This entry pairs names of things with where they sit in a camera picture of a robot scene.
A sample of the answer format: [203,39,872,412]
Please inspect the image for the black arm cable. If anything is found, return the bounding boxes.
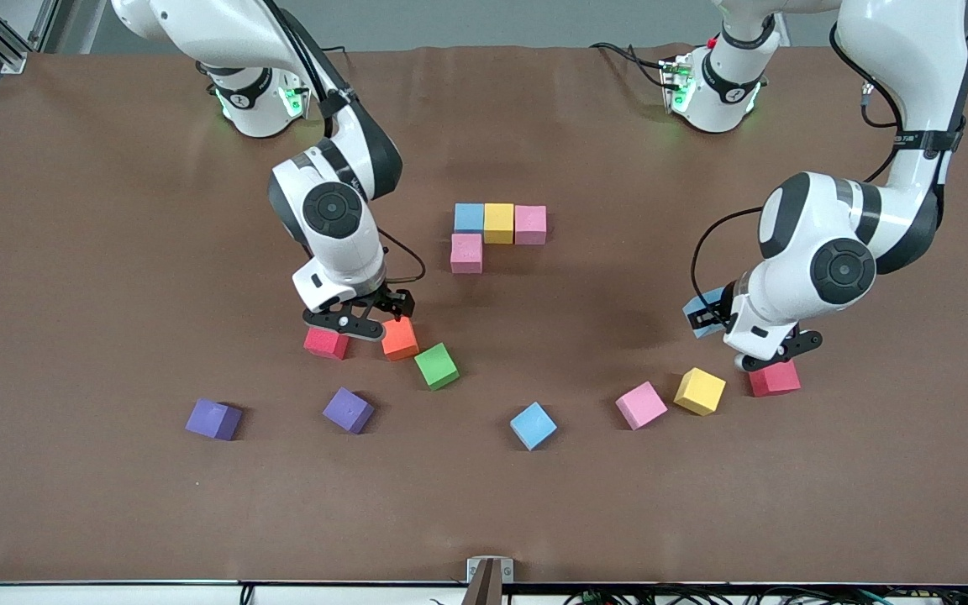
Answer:
[690,206,766,316]
[375,229,428,285]

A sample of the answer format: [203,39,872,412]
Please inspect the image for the orange foam cube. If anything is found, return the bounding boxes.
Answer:
[381,318,420,362]

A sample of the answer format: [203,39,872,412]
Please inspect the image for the black left base cable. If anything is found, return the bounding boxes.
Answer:
[589,42,670,89]

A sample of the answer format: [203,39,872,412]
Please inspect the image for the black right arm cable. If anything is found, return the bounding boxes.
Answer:
[375,229,428,285]

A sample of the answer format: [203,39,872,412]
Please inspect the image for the purple foam cube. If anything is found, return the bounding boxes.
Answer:
[322,387,376,435]
[185,398,244,442]

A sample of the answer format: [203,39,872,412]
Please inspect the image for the yellow foam cube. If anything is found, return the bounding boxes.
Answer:
[673,367,727,417]
[483,203,516,245]

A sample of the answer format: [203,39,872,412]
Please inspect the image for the pink foam cube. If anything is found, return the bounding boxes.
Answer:
[450,233,485,275]
[615,381,669,431]
[514,205,549,246]

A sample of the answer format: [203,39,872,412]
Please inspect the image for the red foam cube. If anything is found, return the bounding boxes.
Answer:
[749,361,802,397]
[303,328,351,360]

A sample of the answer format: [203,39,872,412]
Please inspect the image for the left arm base connector panel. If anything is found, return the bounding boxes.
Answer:
[659,54,697,115]

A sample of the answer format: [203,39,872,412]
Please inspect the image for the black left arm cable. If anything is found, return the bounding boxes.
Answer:
[690,206,766,316]

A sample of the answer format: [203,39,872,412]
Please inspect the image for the brown table mat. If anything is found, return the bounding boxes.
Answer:
[0,44,968,586]

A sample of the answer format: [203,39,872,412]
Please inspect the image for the right arm base connector panel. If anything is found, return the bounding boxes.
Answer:
[282,80,318,120]

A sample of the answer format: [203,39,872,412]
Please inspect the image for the green foam cube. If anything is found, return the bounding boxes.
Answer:
[414,342,460,391]

